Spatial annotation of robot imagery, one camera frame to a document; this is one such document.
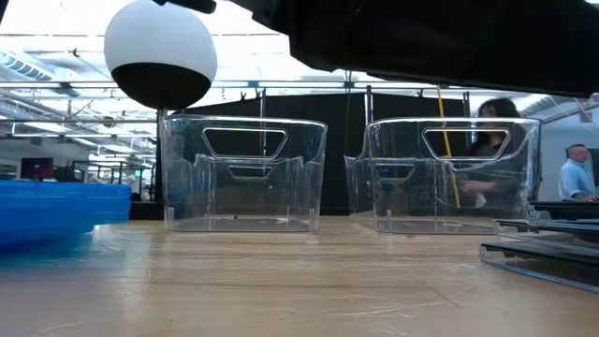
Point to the grey ceiling air duct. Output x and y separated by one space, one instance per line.
23 65

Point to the clear lids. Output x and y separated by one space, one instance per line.
543 253

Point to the black backdrop curtain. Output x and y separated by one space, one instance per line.
337 140

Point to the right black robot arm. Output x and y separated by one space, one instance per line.
421 37

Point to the person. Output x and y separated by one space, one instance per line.
501 107
575 180

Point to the black background workstation frame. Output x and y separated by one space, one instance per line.
75 175

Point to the red-screen monitor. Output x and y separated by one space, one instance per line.
36 168

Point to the white globe lamp black base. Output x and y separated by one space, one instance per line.
159 42

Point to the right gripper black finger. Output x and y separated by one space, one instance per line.
196 5

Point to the black jewel case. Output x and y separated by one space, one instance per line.
552 227
566 209

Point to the clear plastic bin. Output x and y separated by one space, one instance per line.
243 196
402 201

